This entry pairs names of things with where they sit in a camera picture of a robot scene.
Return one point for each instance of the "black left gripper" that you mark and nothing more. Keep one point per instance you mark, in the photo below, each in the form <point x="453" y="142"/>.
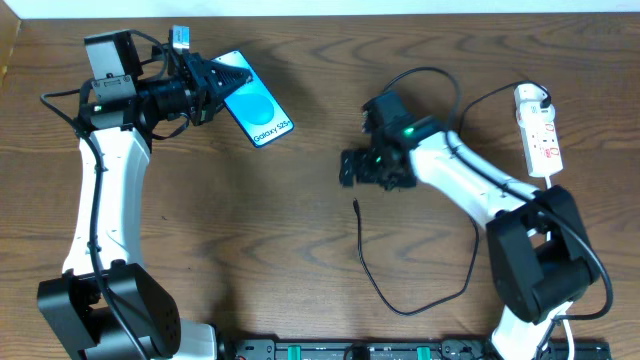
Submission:
<point x="201" y="89"/>

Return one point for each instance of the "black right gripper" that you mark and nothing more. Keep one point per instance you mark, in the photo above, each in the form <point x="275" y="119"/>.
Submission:
<point x="347" y="167"/>

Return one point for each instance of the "blue screen Galaxy smartphone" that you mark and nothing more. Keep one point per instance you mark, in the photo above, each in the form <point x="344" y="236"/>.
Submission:
<point x="253" y="106"/>

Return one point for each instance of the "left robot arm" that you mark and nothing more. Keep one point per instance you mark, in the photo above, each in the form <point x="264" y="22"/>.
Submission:
<point x="104" y="304"/>

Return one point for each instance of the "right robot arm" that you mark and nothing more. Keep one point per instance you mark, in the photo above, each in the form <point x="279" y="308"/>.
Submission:
<point x="541" y="258"/>

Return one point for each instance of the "white USB charger plug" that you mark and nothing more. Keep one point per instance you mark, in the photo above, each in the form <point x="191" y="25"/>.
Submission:
<point x="527" y="92"/>

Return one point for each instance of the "white power strip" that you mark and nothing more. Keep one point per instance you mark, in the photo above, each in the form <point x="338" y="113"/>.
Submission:
<point x="539" y="137"/>

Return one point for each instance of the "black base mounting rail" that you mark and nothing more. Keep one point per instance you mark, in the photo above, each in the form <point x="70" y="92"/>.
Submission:
<point x="263" y="348"/>

